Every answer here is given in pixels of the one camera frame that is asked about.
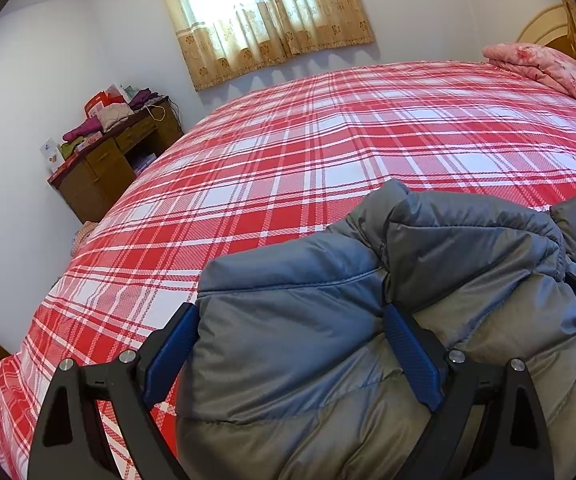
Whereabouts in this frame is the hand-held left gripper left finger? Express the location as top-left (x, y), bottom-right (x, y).
top-left (27, 302), bottom-right (201, 480)

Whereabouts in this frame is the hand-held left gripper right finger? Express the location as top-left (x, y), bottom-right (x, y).
top-left (382, 304), bottom-right (554, 480)

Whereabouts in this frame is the grey puffer jacket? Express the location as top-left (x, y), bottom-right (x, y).
top-left (175, 179), bottom-right (576, 480)

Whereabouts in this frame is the purple clothes pile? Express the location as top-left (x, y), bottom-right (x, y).
top-left (129, 89), bottom-right (161, 110)

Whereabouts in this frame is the brown wooden desk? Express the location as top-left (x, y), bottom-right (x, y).
top-left (47, 97), bottom-right (185, 224)

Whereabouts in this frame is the bed with red plaid sheet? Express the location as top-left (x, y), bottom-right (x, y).
top-left (0, 60), bottom-right (576, 480)

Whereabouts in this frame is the white printed card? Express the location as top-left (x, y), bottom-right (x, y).
top-left (40, 140), bottom-right (67, 171)

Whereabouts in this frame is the pink folded blanket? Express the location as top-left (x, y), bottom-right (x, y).
top-left (482, 42), bottom-right (576, 107)

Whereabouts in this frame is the magenta folded cloth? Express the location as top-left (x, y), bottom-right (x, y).
top-left (62, 119), bottom-right (103, 142)

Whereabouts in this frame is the beige folded cloth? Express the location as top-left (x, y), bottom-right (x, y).
top-left (99, 103), bottom-right (134, 131)

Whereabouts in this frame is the red cardboard box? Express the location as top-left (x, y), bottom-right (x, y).
top-left (84, 91), bottom-right (112, 119)

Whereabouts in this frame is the cream wooden headboard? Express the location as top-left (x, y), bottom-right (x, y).
top-left (515, 0), bottom-right (576, 87)

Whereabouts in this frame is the beige floral curtain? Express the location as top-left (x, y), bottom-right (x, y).
top-left (150, 0), bottom-right (376, 92)

